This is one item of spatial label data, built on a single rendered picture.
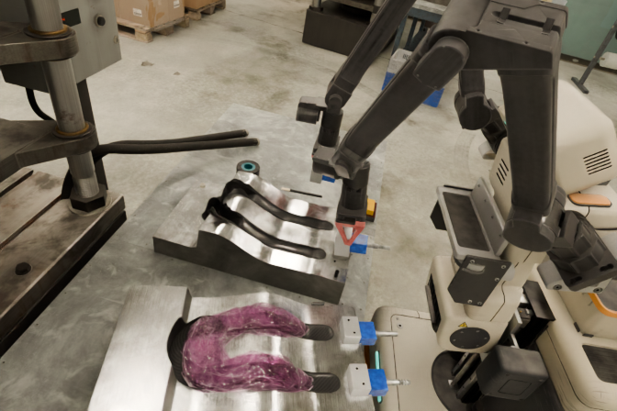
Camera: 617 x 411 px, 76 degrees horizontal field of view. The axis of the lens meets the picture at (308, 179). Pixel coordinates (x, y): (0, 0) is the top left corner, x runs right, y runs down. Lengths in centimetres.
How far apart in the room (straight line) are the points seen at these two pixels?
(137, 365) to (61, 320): 28
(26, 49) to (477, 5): 86
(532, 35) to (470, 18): 6
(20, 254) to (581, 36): 729
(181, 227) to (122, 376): 42
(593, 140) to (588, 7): 662
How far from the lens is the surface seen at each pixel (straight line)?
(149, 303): 90
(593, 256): 82
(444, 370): 171
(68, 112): 112
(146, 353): 84
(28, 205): 137
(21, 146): 114
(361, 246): 95
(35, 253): 122
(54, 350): 102
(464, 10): 50
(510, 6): 52
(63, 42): 104
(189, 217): 112
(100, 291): 108
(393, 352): 165
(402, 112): 62
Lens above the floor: 163
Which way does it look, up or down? 37 degrees down
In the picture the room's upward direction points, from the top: 11 degrees clockwise
